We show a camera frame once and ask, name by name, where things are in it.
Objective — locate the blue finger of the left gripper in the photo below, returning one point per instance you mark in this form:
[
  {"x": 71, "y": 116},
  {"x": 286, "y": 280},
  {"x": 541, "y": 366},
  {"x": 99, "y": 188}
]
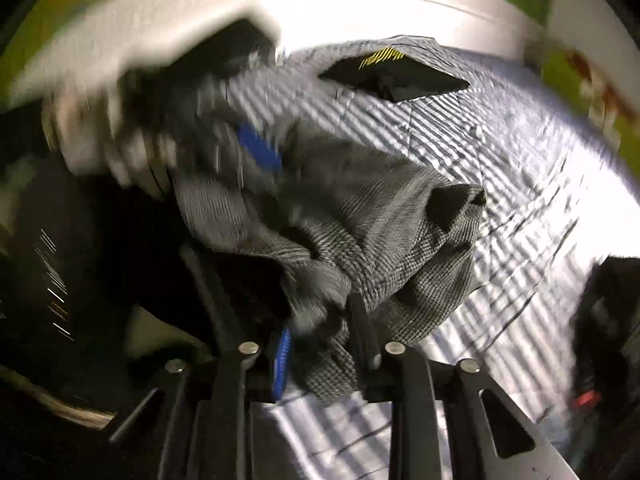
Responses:
[{"x": 265, "y": 156}]

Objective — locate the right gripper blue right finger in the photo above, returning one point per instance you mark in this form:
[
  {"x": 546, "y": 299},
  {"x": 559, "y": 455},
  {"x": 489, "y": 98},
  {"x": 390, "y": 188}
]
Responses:
[{"x": 365, "y": 347}]

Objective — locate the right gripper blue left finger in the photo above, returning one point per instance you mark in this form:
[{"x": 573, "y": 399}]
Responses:
[{"x": 281, "y": 363}]

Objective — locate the grey knitted garment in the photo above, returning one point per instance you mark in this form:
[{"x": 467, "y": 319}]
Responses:
[{"x": 338, "y": 217}]

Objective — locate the black garment with yellow stripes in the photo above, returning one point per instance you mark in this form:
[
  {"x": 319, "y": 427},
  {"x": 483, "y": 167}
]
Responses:
[{"x": 392, "y": 76}]

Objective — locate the striped grey bed sheet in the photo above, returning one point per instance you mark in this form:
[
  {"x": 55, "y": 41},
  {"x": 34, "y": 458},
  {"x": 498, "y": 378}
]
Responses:
[{"x": 533, "y": 199}]

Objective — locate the pile of dark clothes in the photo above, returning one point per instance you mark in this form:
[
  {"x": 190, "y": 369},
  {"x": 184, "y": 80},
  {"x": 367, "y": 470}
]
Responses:
[{"x": 605, "y": 392}]

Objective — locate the folded green floral blanket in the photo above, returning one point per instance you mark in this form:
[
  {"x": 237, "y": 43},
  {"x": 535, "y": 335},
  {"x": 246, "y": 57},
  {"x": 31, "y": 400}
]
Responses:
[{"x": 590, "y": 92}]

